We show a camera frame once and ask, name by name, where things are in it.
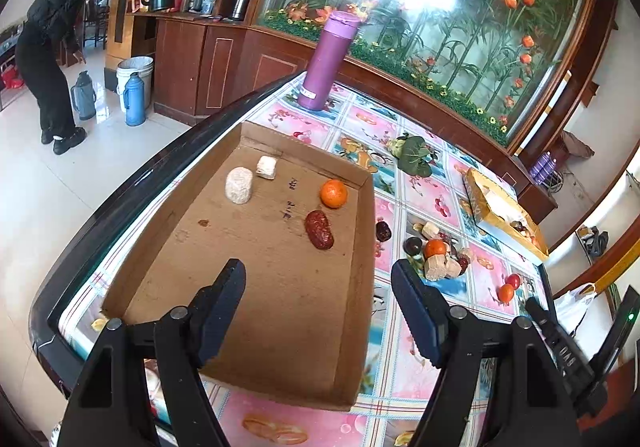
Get purple thermos bottle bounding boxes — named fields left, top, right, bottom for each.
left=298, top=10, right=359, bottom=112

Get white plastic bag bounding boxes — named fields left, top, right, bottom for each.
left=555, top=284, right=598, bottom=328

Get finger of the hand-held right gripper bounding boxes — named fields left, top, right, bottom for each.
left=525, top=297, right=609, bottom=420

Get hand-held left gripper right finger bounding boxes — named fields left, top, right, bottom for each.
left=390, top=258, right=583, bottom=447

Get fruit printed tablecloth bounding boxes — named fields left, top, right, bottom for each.
left=59, top=72, right=551, bottom=447

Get blue thermos jug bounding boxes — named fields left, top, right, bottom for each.
left=123, top=72, right=147, bottom=127

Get flower mural glass panel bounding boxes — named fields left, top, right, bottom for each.
left=260, top=0, right=601, bottom=148

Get red bag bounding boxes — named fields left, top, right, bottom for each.
left=2, top=64, right=26, bottom=90

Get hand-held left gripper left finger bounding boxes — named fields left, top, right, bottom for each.
left=59, top=258, right=247, bottom=447

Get brown cardboard tray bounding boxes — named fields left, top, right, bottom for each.
left=101, top=121, right=377, bottom=412

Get grey thermos jug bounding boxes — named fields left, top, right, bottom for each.
left=70, top=71, right=97, bottom=121

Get green leaf vegetable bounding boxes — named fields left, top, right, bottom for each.
left=387, top=134, right=433, bottom=178

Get purple spray bottles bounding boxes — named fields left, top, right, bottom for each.
left=530, top=152, right=556, bottom=183

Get wooden cabinet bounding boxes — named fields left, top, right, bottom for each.
left=152, top=10, right=558, bottom=223

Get large wrinkled red date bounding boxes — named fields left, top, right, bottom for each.
left=305, top=210, right=335, bottom=250

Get white plastic bucket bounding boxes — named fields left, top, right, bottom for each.
left=116, top=56, right=154, bottom=113

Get tan sugarcane piece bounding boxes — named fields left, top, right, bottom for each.
left=424, top=254, right=447, bottom=282

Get round white sugarcane piece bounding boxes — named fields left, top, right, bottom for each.
left=225, top=167, right=253, bottom=204

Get yellow cardboard box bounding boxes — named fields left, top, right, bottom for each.
left=462, top=167, right=550, bottom=263

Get brown cardboard box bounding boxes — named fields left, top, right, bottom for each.
left=560, top=130, right=596, bottom=159

